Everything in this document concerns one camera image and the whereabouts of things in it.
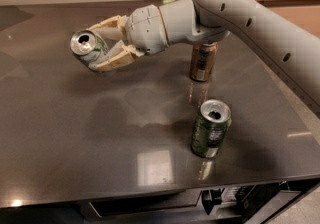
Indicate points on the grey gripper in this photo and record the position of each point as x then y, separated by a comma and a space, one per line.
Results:
145, 29

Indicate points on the white green 7up can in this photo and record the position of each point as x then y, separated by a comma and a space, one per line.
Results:
88, 47

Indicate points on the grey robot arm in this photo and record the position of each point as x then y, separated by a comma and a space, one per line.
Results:
292, 53

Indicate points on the brown soda can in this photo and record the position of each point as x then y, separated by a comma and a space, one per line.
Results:
202, 61

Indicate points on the green soda can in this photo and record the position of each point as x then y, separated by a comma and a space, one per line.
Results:
210, 128

